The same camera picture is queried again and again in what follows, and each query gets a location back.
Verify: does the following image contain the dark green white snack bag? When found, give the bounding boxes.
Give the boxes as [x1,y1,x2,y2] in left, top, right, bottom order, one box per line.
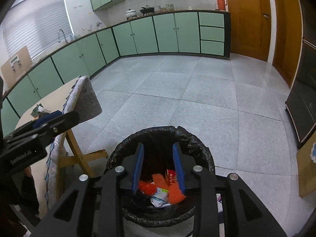
[31,103,51,118]

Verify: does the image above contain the orange foam fruit net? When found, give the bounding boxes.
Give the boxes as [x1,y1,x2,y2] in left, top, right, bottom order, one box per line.
[138,174,186,205]

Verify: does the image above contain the black lined trash bin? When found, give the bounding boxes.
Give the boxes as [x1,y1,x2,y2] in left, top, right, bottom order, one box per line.
[105,126,215,228]

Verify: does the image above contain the green lower kitchen cabinets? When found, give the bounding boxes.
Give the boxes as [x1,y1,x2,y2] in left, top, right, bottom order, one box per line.
[1,10,231,134]

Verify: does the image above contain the red gold packet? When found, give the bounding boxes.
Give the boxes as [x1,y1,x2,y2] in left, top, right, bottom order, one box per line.
[165,169,177,186]

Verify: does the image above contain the beige tablecloth with blue trim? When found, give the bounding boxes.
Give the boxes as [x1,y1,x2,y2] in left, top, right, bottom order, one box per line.
[16,76,102,218]

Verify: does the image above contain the cardboard sheet with picture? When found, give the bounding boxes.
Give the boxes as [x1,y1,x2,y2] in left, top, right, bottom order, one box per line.
[1,45,33,88]

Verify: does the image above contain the chrome sink faucet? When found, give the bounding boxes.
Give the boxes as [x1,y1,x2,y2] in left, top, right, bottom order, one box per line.
[58,29,68,44]

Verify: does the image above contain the window blinds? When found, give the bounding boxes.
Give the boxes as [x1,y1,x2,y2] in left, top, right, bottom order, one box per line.
[2,0,73,58]

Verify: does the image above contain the black cabinet appliance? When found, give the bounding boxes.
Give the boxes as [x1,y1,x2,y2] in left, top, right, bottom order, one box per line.
[285,4,315,148]

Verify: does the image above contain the white cooking pot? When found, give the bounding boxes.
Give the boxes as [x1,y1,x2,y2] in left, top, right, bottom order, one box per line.
[125,9,137,20]

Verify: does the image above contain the black wok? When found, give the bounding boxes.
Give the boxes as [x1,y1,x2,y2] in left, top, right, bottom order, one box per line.
[140,5,155,16]

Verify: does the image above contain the orange thermos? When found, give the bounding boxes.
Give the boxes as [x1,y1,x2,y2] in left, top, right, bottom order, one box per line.
[217,0,227,11]

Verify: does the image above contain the wooden door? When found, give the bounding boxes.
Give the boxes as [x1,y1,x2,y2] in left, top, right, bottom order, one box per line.
[228,0,303,86]

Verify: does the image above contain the wooden table leg frame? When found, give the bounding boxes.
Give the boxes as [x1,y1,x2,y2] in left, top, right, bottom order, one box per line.
[58,130,108,178]

